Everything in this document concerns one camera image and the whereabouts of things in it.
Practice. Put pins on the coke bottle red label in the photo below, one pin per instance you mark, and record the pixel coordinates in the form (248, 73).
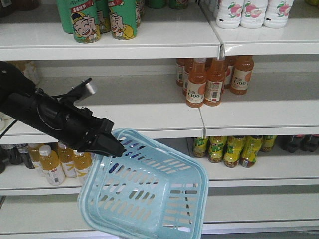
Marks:
(291, 143)
(310, 143)

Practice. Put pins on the dark tea bottle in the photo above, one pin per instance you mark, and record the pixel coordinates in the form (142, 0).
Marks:
(24, 153)
(12, 153)

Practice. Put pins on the green cartoon tea can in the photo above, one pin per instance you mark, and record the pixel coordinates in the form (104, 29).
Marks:
(123, 19)
(80, 18)

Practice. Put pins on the white metal shelving unit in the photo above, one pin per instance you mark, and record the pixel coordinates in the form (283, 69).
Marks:
(277, 198)

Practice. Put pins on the white peach drink bottle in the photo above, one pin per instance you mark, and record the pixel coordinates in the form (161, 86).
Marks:
(253, 13)
(277, 13)
(229, 13)

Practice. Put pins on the wrist camera with silver lens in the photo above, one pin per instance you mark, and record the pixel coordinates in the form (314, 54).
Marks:
(80, 92)

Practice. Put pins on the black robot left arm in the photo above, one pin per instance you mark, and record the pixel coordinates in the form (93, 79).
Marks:
(19, 96)

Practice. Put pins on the light blue plastic basket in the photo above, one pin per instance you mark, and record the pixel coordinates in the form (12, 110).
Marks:
(151, 192)

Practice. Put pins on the orange C100 juice bottle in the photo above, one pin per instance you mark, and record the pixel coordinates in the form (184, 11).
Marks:
(242, 74)
(196, 83)

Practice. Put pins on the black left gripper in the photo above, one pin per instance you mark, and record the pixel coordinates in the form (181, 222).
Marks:
(77, 128)

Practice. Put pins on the yellow orange drink bottle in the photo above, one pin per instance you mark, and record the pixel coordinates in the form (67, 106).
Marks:
(65, 155)
(51, 165)
(82, 162)

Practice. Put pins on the yellow lemon tea bottle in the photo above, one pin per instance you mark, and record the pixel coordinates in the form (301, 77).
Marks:
(268, 143)
(233, 150)
(250, 150)
(199, 146)
(216, 148)

